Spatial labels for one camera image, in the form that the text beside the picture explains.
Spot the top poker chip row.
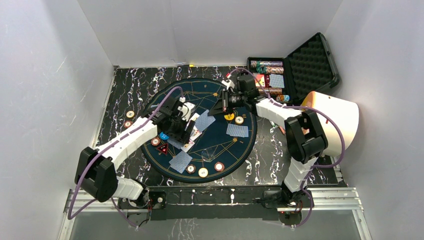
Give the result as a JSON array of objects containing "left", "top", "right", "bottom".
[{"left": 250, "top": 60, "right": 283, "bottom": 68}]

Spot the cream chip off mat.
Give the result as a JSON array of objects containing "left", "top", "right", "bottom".
[{"left": 126, "top": 110, "right": 135, "bottom": 119}]

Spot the white cylindrical drum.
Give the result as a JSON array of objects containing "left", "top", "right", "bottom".
[{"left": 301, "top": 91, "right": 359, "bottom": 157}]

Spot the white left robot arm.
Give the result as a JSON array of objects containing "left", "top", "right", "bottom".
[{"left": 74, "top": 96, "right": 196, "bottom": 208}]

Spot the orange marker pen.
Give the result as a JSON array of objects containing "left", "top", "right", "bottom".
[{"left": 278, "top": 126, "right": 286, "bottom": 135}]

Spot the cream chip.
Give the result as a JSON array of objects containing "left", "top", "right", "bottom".
[
  {"left": 234, "top": 116, "right": 244, "bottom": 125},
  {"left": 198, "top": 167, "right": 209, "bottom": 178}
]

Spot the clear plastic dealer button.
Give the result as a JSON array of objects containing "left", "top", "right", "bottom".
[{"left": 201, "top": 147, "right": 216, "bottom": 163}]

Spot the face-up diamonds card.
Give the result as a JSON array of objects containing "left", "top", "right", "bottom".
[{"left": 180, "top": 139, "right": 195, "bottom": 153}]

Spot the face-up king card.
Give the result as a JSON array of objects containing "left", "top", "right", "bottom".
[{"left": 189, "top": 126, "right": 202, "bottom": 142}]

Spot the poker chip row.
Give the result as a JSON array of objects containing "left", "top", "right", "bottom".
[
  {"left": 257, "top": 87, "right": 283, "bottom": 96},
  {"left": 250, "top": 60, "right": 283, "bottom": 68},
  {"left": 256, "top": 66, "right": 284, "bottom": 75}
]

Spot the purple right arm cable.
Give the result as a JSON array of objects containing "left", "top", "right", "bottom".
[{"left": 226, "top": 67, "right": 346, "bottom": 229}]

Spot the red chip off mat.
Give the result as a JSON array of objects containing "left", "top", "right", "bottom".
[{"left": 123, "top": 120, "right": 133, "bottom": 129}]

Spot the red triangle marker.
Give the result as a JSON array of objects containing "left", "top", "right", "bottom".
[{"left": 156, "top": 143, "right": 169, "bottom": 156}]

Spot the black foam-lined carrying case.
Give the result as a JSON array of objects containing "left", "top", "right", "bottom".
[{"left": 247, "top": 32, "right": 341, "bottom": 105}]

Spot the short poker chip stack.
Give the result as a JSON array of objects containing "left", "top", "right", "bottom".
[{"left": 275, "top": 94, "right": 290, "bottom": 102}]

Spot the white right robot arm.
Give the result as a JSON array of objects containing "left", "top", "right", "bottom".
[{"left": 208, "top": 75, "right": 329, "bottom": 207}]

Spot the yellow big blind button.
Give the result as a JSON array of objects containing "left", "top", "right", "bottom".
[{"left": 224, "top": 113, "right": 235, "bottom": 121}]

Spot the aluminium mounting rail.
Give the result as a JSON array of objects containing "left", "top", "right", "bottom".
[{"left": 58, "top": 186, "right": 372, "bottom": 240}]

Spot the face-down burn card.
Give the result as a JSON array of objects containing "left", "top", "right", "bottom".
[{"left": 195, "top": 110, "right": 216, "bottom": 132}]

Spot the red poker chip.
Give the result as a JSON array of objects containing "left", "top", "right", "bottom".
[{"left": 150, "top": 137, "right": 161, "bottom": 147}]

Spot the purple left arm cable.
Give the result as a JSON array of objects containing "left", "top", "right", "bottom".
[{"left": 67, "top": 86, "right": 185, "bottom": 229}]

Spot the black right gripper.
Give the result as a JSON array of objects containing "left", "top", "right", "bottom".
[{"left": 208, "top": 89, "right": 248, "bottom": 116}]

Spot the red card deck box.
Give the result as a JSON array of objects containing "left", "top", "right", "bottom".
[{"left": 254, "top": 73, "right": 266, "bottom": 88}]

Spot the blue card deck in case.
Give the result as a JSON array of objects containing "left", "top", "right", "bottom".
[{"left": 269, "top": 74, "right": 285, "bottom": 89}]

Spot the blue small blind button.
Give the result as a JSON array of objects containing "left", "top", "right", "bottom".
[{"left": 159, "top": 132, "right": 170, "bottom": 141}]

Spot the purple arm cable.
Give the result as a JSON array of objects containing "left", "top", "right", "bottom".
[
  {"left": 67, "top": 86, "right": 185, "bottom": 229},
  {"left": 226, "top": 67, "right": 346, "bottom": 229}
]

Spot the dealt card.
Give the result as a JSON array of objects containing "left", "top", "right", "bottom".
[
  {"left": 226, "top": 124, "right": 249, "bottom": 138},
  {"left": 169, "top": 151, "right": 193, "bottom": 174}
]

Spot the round blue poker mat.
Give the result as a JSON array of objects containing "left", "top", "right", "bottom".
[{"left": 141, "top": 78, "right": 257, "bottom": 184}]

